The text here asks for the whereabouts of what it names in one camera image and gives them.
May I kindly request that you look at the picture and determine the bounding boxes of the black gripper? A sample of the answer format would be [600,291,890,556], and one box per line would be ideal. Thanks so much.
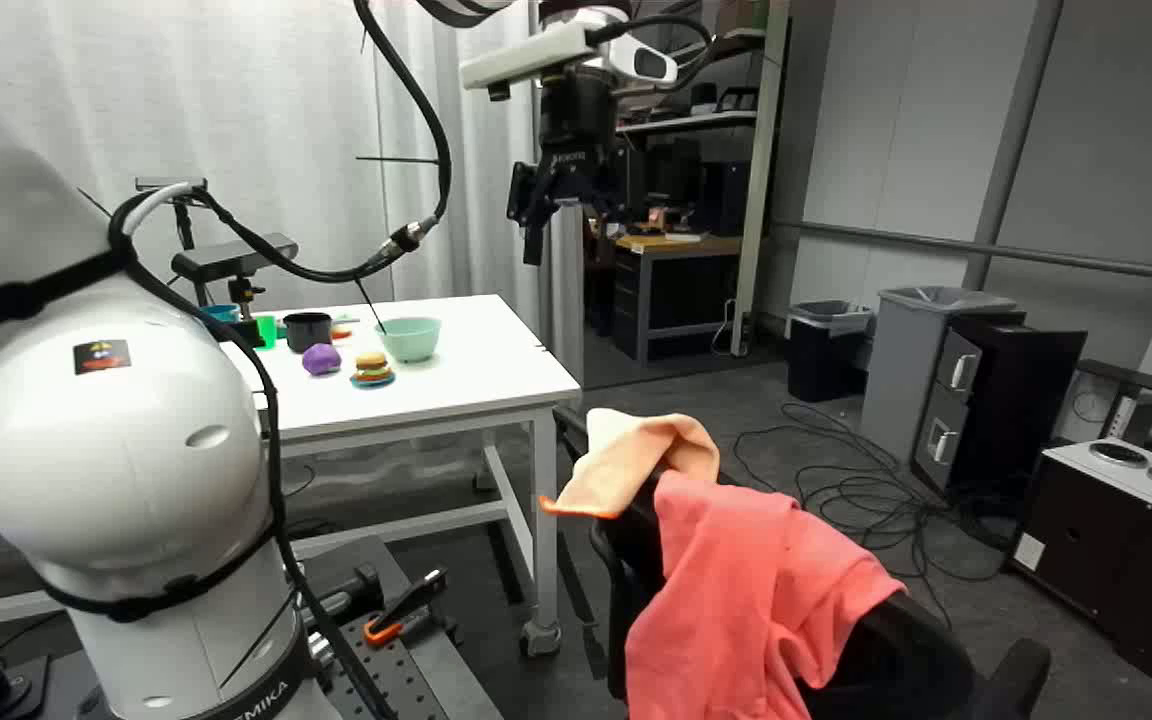
[505,60,636,268]

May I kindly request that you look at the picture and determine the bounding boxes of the pale orange-edged cloth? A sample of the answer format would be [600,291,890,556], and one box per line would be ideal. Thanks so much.
[535,403,725,530]

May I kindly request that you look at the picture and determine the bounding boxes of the coral orange cloth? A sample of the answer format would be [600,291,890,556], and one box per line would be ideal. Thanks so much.
[619,473,908,720]

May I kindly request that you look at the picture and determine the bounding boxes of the wooden top desk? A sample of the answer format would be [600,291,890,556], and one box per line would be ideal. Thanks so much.
[598,229,749,370]

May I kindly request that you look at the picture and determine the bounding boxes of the white table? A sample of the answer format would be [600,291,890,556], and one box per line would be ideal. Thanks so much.
[0,291,585,661]

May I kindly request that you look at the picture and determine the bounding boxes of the metal shelf rack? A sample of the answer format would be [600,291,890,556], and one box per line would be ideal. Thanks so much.
[598,0,796,365]

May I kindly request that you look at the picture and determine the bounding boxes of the teal bowl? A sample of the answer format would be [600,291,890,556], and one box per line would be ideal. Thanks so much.
[375,314,446,370]

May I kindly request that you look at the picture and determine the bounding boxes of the toy burger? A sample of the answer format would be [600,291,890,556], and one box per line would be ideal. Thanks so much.
[350,350,401,391]

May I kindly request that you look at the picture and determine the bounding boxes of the dark bowl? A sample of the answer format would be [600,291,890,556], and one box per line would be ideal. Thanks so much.
[281,309,335,358]

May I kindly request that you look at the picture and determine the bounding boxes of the purple toy ball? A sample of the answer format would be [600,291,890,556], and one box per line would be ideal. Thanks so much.
[302,340,345,382]

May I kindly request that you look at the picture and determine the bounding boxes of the black waste bin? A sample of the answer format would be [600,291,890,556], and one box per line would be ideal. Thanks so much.
[783,298,882,408]

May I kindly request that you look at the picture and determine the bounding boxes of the white curtain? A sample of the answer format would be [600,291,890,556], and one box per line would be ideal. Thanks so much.
[0,0,545,340]

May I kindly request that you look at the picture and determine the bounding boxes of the gray trash bin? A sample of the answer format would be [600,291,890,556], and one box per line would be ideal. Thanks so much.
[860,279,998,465]

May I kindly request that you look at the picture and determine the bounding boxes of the black mesh office chair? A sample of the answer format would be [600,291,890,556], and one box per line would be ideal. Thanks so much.
[598,473,1057,720]

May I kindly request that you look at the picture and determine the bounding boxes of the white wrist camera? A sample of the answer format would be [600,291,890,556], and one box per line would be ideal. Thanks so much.
[460,20,609,98]

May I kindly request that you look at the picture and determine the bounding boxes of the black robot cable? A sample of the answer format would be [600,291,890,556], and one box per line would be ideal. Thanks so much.
[105,0,456,720]

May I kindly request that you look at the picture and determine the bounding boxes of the camera on small tripod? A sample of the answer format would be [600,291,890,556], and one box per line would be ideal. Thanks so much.
[167,232,304,350]

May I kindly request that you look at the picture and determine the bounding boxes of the black floor cables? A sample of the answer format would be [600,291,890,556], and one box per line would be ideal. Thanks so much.
[715,397,998,591]

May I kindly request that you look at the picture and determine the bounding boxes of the orange handled clamp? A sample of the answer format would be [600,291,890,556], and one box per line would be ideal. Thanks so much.
[361,568,456,657]

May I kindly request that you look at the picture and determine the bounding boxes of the robot mounting base plate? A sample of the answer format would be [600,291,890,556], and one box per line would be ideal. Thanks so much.
[294,539,511,720]

